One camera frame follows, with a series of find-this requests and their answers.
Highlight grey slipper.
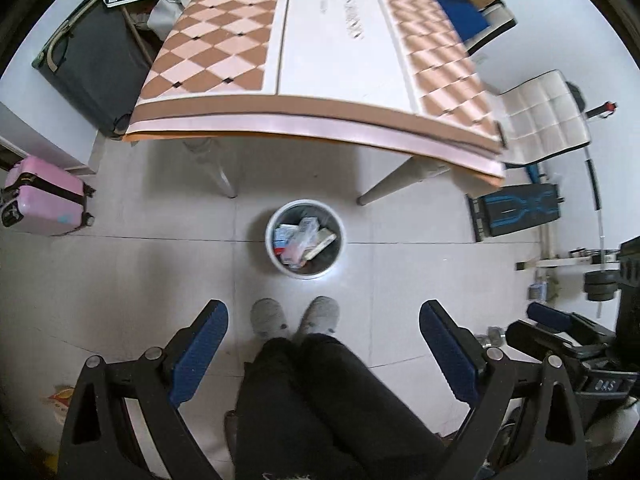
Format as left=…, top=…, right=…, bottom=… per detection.
left=297, top=296, right=341, bottom=340
left=250, top=298, right=290, bottom=341

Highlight white round trash bin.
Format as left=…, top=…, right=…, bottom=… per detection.
left=265, top=200, right=346, bottom=280

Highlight table leg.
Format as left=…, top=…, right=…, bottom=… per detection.
left=357, top=157, right=449, bottom=206
left=182, top=136, right=238, bottom=198

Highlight cream flat medicine box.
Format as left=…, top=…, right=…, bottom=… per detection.
left=303, top=228, right=337, bottom=261

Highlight white chair with phone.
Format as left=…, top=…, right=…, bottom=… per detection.
left=487, top=70, right=591, bottom=167

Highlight black blue fitness board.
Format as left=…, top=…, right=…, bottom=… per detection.
left=466, top=183, right=560, bottom=243

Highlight white chair far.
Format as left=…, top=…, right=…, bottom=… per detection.
left=464, top=0, right=518, bottom=55

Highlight pink small suitcase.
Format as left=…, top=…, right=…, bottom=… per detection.
left=1, top=156, right=96, bottom=236

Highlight red packet on floor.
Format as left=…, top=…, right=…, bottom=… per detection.
left=47, top=386, right=74, bottom=419

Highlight long white red box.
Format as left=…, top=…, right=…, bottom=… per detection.
left=277, top=217, right=319, bottom=268

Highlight person's dark trousers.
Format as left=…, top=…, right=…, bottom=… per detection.
left=234, top=334, right=446, bottom=479

